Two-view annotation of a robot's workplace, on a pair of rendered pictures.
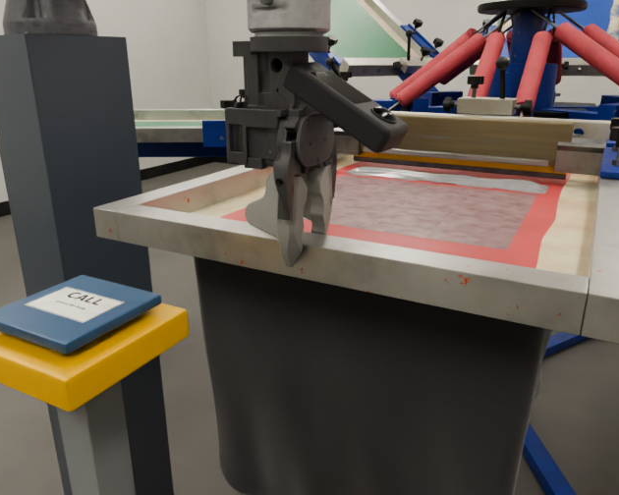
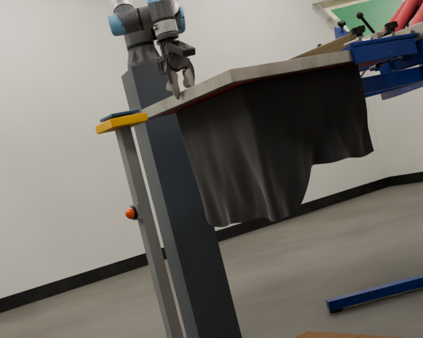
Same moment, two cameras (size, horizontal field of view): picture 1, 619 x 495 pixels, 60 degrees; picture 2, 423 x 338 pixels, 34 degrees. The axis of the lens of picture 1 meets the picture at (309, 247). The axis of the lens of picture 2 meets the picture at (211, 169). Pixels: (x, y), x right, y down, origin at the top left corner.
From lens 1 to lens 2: 1.84 m
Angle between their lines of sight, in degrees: 35
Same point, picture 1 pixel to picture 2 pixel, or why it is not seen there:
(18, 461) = not seen: hidden behind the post
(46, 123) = (142, 99)
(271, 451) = (216, 197)
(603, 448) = not seen: outside the picture
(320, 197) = (187, 78)
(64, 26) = (146, 61)
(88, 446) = (125, 151)
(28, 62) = (133, 77)
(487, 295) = (210, 84)
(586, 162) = not seen: hidden behind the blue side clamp
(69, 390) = (111, 121)
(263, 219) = (168, 87)
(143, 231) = (152, 110)
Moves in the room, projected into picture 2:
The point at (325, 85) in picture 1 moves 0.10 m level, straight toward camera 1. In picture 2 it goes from (172, 44) to (154, 43)
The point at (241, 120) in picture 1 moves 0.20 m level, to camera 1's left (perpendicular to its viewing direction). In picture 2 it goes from (159, 61) to (112, 78)
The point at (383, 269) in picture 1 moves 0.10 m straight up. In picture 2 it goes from (194, 89) to (186, 58)
